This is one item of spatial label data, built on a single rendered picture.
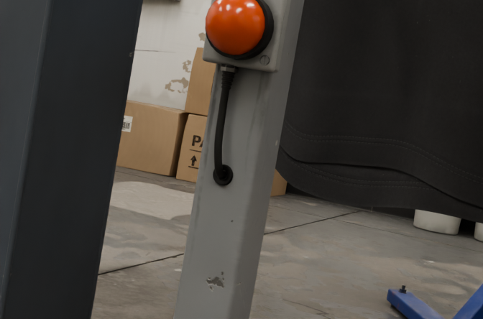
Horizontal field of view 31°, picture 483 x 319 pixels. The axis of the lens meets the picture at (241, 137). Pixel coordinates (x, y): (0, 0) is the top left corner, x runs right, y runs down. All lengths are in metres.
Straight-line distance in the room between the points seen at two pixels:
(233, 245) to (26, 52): 0.60
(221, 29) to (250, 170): 0.09
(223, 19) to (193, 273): 0.17
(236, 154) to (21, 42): 0.60
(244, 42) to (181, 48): 5.57
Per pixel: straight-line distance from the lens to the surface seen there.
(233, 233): 0.56
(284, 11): 0.55
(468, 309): 2.02
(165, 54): 6.15
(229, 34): 0.52
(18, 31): 1.13
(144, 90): 6.20
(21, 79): 1.11
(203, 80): 5.50
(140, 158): 5.66
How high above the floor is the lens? 0.61
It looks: 3 degrees down
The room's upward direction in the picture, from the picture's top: 10 degrees clockwise
